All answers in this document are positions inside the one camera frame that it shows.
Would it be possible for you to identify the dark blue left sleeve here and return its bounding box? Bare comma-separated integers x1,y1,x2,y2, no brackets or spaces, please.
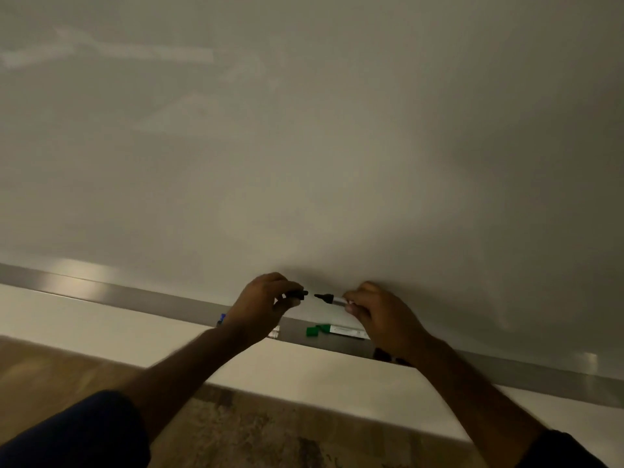
0,390,152,468

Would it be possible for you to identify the person's right hand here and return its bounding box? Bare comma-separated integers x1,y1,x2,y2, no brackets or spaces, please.
343,281,436,367

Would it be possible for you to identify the person's left forearm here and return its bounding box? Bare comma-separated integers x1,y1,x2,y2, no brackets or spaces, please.
121,326,255,445

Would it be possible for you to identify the green whiteboard marker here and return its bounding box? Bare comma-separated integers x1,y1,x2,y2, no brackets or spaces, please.
305,324,370,341

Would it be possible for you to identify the blue whiteboard marker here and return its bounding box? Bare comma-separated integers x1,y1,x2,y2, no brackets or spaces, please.
216,314,282,340

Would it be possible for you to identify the black capped marker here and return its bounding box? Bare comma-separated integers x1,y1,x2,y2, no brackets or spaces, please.
373,349,413,367

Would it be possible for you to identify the person's left hand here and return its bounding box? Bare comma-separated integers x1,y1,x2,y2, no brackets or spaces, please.
220,272,307,347

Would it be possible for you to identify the white whiteboard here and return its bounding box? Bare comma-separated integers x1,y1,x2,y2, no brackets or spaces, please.
0,0,624,381

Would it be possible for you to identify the metal whiteboard tray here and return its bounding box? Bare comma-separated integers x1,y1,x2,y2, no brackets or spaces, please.
0,262,624,410

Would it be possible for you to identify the dark blue right sleeve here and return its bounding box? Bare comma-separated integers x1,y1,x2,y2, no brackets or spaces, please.
516,430,610,468

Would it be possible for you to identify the person's right forearm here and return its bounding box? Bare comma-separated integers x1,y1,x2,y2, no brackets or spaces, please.
409,336,548,468

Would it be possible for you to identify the dark blue sleeve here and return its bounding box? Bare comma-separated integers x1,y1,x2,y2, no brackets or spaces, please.
0,390,152,468
516,430,610,468

